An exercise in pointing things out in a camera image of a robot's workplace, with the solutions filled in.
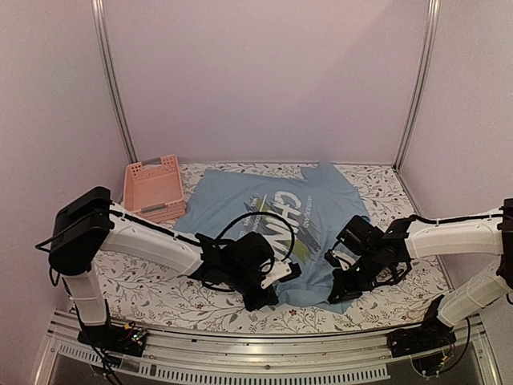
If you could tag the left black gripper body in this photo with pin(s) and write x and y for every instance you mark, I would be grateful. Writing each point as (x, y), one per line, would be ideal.
(240, 280)

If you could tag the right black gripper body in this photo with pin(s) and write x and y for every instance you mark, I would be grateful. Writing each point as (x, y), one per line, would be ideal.
(360, 281)

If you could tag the light blue printed t-shirt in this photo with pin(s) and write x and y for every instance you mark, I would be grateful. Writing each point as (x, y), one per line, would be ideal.
(299, 217)

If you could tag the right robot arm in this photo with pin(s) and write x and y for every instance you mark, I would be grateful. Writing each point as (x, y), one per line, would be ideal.
(415, 237)

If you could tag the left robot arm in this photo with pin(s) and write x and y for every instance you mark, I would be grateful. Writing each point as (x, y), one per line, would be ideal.
(94, 223)

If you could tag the black open jewelry box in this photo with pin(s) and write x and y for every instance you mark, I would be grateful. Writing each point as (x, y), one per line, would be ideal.
(393, 273)

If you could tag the pink plastic basket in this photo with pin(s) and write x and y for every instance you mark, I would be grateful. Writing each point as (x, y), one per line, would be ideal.
(154, 190)

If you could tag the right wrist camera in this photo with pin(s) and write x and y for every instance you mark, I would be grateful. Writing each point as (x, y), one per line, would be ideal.
(339, 263)

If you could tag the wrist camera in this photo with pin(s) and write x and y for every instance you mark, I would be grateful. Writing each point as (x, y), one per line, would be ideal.
(339, 263)
(281, 272)

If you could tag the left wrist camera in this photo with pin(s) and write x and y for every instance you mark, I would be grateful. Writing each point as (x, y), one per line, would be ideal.
(281, 272)

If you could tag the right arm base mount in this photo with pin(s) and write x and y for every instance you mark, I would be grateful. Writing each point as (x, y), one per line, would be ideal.
(430, 334)

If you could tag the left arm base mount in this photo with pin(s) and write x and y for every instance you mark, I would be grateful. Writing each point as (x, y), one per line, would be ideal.
(126, 340)

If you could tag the front aluminium rail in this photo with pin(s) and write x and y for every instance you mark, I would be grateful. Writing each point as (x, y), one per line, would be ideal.
(181, 356)

